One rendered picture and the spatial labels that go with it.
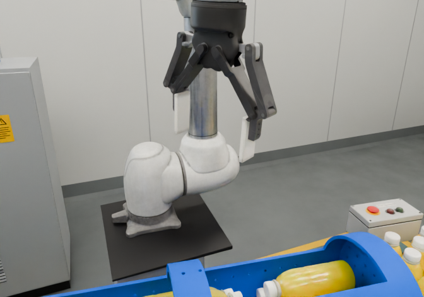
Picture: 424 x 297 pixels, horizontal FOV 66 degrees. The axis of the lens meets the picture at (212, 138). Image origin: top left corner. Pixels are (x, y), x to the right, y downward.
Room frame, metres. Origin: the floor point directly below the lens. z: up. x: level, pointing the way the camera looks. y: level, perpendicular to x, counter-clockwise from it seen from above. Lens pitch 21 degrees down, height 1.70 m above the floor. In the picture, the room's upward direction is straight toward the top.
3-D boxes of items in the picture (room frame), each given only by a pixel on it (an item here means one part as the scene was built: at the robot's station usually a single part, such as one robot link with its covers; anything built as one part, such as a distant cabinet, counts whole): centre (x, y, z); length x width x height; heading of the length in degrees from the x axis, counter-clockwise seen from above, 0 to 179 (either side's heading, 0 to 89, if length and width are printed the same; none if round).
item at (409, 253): (0.71, -0.53, 1.10); 0.04 x 0.04 x 0.02
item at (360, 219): (0.93, -0.57, 1.05); 0.20 x 0.10 x 0.10; 104
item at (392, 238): (0.78, -0.52, 1.10); 0.04 x 0.04 x 0.02
